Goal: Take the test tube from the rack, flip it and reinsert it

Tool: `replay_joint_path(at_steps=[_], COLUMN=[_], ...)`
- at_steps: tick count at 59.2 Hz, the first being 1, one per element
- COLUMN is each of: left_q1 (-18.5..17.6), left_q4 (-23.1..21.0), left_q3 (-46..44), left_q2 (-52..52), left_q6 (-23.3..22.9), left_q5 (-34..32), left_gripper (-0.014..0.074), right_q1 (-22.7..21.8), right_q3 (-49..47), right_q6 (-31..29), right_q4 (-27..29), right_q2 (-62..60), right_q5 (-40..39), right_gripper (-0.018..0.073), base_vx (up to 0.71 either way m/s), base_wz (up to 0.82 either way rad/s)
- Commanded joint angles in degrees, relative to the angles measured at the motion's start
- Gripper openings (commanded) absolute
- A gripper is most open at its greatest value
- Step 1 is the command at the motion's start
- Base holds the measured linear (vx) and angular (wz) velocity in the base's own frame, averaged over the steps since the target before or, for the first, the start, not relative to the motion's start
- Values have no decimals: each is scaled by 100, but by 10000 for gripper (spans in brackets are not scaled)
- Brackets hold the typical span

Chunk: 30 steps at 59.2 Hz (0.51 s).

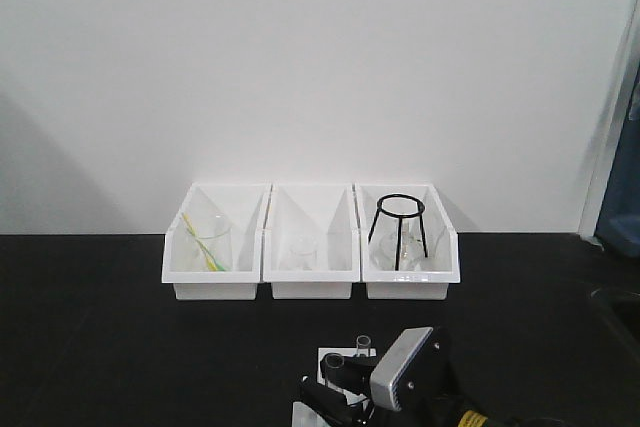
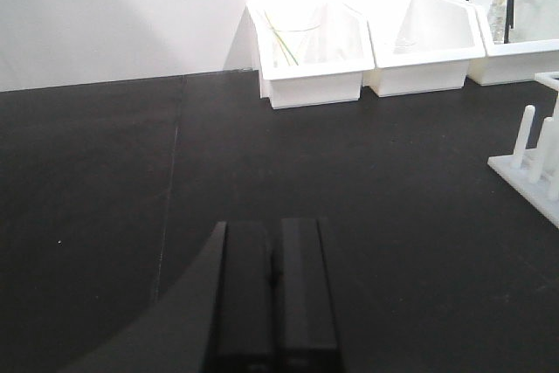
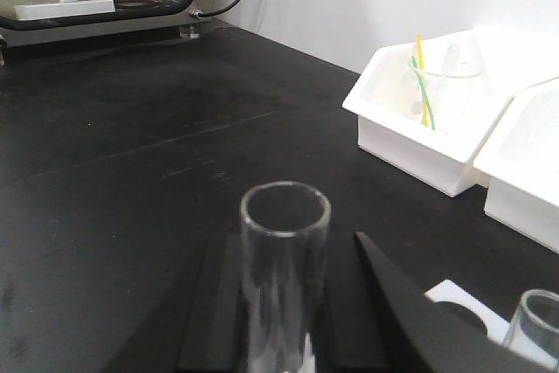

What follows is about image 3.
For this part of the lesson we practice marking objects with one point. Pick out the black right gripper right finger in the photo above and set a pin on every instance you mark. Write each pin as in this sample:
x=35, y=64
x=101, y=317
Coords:
x=376, y=319

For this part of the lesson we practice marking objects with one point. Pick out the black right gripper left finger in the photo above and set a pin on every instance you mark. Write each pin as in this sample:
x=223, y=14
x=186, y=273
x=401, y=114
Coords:
x=195, y=326

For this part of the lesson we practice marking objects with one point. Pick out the clear glass test tube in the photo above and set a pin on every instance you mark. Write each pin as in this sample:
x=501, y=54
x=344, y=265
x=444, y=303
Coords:
x=284, y=227

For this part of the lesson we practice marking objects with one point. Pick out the white test tube rack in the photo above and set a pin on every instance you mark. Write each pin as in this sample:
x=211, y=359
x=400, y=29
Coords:
x=456, y=298

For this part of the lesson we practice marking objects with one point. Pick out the yellow straw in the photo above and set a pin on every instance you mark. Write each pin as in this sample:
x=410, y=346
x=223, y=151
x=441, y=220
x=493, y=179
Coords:
x=420, y=67

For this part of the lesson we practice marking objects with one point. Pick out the white storage bin right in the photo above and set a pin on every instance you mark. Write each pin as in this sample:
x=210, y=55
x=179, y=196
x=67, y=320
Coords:
x=521, y=159

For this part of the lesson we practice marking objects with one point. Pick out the white storage bin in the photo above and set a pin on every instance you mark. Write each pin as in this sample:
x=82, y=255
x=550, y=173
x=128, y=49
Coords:
x=386, y=102
x=521, y=159

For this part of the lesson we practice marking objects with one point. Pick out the white storage bin left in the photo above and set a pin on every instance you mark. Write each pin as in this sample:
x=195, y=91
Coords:
x=386, y=102

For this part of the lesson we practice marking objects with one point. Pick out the green striped straw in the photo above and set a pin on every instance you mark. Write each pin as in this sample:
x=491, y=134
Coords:
x=431, y=115

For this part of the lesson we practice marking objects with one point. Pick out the clear glass beaker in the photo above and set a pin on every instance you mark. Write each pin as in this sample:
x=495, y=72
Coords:
x=453, y=111

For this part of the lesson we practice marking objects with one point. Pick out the white plastic pipette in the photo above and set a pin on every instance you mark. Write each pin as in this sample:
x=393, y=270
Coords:
x=450, y=58

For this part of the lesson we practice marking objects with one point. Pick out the white flat tray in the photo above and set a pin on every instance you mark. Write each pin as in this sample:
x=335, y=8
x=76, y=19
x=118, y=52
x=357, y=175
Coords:
x=63, y=9

